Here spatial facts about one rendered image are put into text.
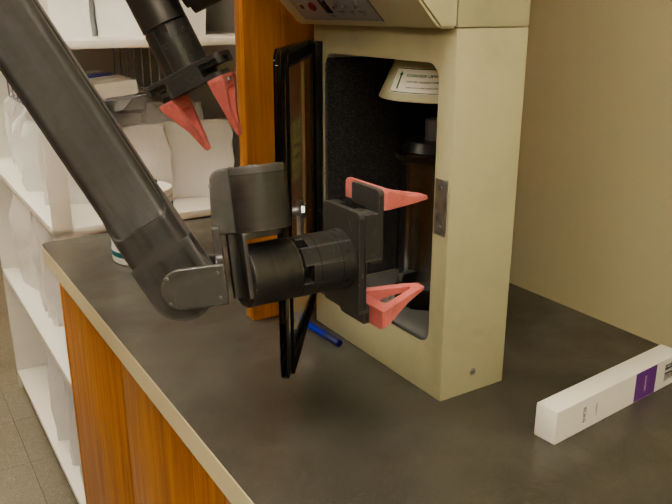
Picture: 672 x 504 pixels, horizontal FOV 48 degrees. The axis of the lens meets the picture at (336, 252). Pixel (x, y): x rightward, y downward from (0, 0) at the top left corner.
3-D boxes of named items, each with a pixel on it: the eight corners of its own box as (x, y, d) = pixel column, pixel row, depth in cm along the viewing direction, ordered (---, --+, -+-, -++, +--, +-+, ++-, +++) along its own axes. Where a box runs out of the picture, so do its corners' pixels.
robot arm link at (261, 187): (170, 295, 72) (163, 313, 64) (153, 175, 70) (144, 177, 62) (293, 278, 74) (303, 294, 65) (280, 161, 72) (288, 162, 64)
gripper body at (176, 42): (167, 97, 96) (139, 43, 95) (236, 62, 94) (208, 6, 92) (150, 103, 90) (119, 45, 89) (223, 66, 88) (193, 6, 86)
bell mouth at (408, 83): (450, 87, 115) (452, 50, 113) (537, 98, 100) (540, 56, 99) (353, 94, 106) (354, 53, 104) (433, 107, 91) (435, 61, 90)
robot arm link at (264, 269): (223, 305, 70) (249, 314, 65) (214, 232, 69) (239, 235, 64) (289, 291, 73) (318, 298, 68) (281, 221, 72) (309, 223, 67)
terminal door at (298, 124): (315, 294, 121) (313, 38, 109) (287, 384, 92) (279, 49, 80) (310, 294, 121) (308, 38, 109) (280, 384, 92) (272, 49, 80)
